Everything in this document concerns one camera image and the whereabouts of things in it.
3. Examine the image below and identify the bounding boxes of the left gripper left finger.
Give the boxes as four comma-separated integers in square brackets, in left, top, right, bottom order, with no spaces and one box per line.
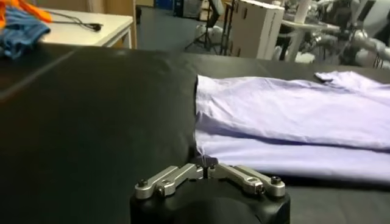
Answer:
[134,163,204,200]

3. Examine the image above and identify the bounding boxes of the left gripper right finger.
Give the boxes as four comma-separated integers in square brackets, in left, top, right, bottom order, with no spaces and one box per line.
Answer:
[207,163,286,198]

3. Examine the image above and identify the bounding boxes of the lavender t-shirt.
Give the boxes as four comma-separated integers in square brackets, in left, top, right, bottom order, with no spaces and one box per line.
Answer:
[194,70,390,185]

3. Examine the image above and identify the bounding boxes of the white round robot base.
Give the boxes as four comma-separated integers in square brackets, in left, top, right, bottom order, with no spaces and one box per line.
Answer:
[194,24,223,45]

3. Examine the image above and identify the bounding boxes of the black table cover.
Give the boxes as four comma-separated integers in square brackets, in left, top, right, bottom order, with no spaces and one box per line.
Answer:
[0,45,390,224]

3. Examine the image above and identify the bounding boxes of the white standing desk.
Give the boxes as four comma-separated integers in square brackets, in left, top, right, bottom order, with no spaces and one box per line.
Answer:
[282,18,341,63]

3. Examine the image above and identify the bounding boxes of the black tripod stand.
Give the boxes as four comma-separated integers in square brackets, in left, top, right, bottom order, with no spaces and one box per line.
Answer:
[184,0,220,55]
[219,0,234,56]

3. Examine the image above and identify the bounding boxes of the tall white cardboard box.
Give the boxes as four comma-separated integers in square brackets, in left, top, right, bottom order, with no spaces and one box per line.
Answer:
[230,0,286,60]

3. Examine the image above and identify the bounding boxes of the white table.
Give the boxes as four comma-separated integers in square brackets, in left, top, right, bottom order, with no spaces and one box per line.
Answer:
[39,8,134,49]

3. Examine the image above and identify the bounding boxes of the white humanoid robot black shoulders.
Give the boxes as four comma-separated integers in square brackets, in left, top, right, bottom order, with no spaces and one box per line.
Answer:
[310,0,390,69]

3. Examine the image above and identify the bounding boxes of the blue striped garment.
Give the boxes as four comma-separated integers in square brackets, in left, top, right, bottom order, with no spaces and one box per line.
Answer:
[0,7,51,59]

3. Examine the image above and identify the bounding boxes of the orange garment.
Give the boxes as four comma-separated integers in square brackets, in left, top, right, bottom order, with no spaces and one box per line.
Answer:
[0,0,52,30]

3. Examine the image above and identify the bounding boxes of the thick black cable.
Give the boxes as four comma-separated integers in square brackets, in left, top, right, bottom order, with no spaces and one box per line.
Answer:
[45,10,103,32]

